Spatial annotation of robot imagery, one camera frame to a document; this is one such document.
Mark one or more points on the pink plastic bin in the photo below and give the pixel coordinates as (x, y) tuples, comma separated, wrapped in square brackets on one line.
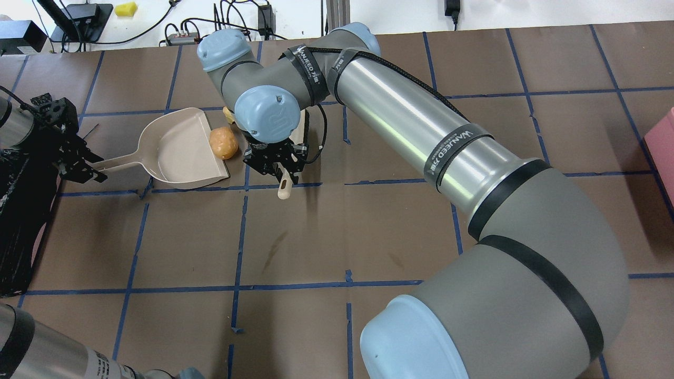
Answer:
[(659, 141)]

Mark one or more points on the beige hand brush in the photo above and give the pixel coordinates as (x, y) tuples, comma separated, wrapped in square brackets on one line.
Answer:
[(299, 137)]

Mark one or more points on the black lined trash bin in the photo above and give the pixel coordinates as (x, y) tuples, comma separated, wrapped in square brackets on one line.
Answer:
[(28, 187)]

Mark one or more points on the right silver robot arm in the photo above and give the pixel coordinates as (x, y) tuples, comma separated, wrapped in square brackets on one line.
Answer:
[(544, 290)]

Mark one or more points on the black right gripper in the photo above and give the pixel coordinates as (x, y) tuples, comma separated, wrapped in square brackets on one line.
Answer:
[(267, 156)]

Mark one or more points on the beige plastic dustpan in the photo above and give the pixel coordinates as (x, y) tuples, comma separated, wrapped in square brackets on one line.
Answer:
[(174, 149)]

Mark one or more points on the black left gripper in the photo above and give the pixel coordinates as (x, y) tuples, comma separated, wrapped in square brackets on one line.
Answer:
[(49, 134)]

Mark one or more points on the aluminium frame post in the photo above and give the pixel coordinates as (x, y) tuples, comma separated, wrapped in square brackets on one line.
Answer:
[(335, 14)]

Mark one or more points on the whole yellow potato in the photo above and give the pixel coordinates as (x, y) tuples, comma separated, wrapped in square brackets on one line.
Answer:
[(223, 143)]

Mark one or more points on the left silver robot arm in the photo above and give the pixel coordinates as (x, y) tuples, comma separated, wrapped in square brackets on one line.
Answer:
[(31, 349)]

